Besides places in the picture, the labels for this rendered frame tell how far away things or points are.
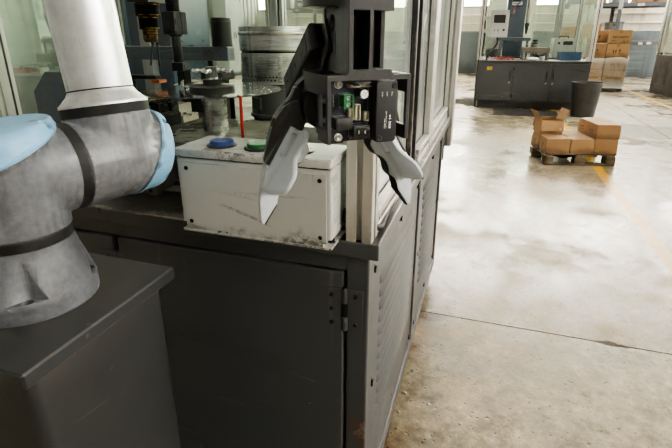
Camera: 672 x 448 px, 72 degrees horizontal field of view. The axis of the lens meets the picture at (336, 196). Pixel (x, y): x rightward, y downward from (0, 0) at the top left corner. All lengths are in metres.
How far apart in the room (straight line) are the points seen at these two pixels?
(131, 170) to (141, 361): 0.28
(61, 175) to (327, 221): 0.37
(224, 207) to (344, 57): 0.49
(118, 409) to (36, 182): 0.33
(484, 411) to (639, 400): 0.50
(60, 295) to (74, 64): 0.29
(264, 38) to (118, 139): 1.20
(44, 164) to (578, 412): 1.54
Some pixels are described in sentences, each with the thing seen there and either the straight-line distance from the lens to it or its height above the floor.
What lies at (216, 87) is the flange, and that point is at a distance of 1.16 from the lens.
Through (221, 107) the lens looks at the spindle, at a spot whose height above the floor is 0.91.
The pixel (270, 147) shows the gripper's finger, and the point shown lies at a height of 0.98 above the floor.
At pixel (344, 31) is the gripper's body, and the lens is 0.36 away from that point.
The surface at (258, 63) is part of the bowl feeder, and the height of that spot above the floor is 0.98.
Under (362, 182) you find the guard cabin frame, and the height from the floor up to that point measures 0.85.
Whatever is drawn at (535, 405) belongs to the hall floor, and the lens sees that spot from 1.68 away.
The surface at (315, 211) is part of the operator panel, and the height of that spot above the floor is 0.81.
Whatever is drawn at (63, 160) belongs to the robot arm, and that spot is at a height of 0.93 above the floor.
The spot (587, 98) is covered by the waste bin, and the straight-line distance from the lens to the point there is 7.29.
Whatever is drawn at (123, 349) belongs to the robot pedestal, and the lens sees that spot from 0.72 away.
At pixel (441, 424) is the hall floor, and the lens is 1.54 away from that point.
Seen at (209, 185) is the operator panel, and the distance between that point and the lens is 0.81.
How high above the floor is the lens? 1.07
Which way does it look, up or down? 19 degrees down
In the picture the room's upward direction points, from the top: straight up
